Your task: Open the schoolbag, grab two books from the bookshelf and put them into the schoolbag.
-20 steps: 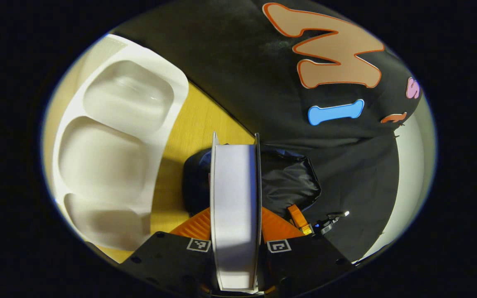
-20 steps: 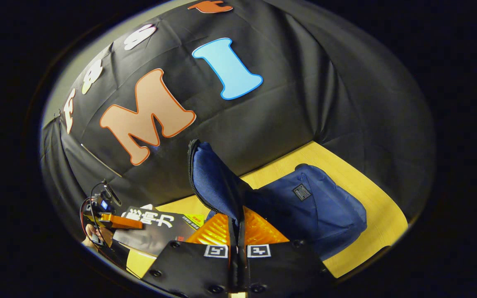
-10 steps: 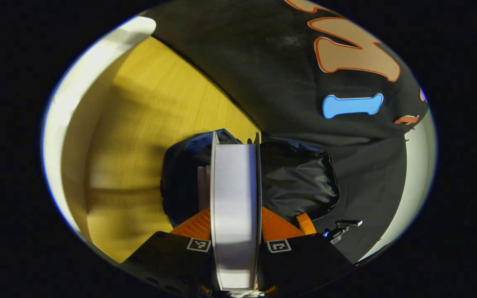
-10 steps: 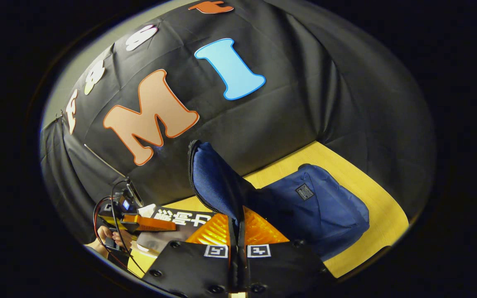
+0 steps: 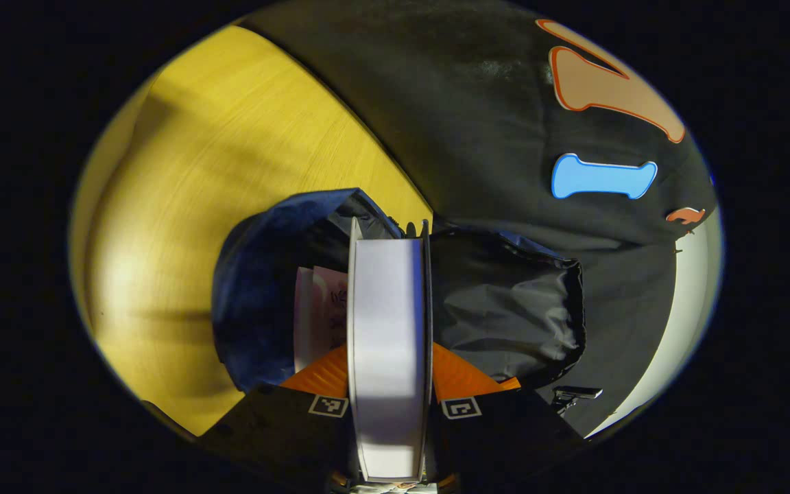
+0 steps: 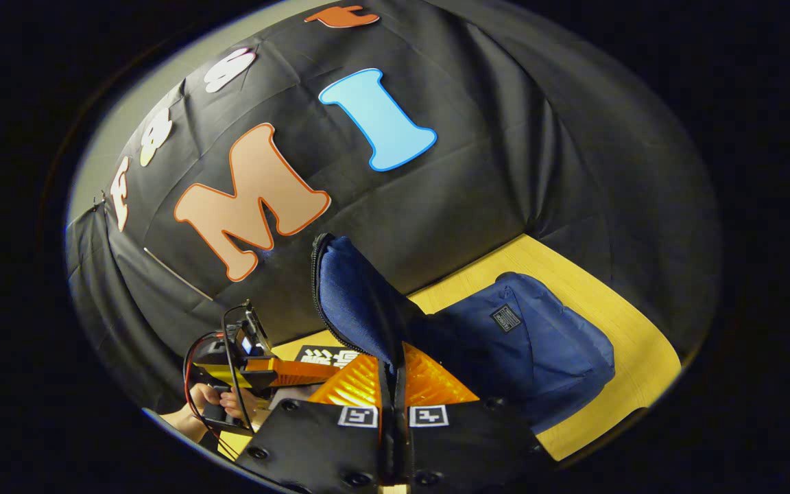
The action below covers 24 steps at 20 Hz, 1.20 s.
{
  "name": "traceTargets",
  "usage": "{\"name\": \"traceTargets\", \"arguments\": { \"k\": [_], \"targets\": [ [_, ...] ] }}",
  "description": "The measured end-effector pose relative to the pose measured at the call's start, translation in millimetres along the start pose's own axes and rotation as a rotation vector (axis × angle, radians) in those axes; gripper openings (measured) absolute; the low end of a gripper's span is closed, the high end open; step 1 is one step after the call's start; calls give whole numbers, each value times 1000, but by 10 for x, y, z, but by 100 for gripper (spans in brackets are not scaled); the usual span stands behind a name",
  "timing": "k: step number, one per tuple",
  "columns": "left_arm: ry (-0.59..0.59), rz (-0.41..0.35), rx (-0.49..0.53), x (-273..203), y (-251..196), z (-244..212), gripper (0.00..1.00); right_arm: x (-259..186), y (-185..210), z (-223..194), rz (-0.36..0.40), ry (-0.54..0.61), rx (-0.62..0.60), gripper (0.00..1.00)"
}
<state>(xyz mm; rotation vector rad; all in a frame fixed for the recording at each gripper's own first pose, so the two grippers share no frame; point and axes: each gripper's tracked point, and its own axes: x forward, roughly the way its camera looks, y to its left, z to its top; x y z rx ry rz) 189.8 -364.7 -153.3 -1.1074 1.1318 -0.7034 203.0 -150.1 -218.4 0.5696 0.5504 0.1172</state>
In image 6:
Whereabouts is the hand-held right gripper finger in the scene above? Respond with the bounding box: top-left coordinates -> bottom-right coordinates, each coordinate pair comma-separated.
395,345 -> 554,494
233,350 -> 396,494

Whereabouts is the black backdrop cloth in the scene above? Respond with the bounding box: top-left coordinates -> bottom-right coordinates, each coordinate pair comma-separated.
65,0 -> 722,412

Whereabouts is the blue schoolbag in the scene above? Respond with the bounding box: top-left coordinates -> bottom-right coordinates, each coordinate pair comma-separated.
310,231 -> 616,437

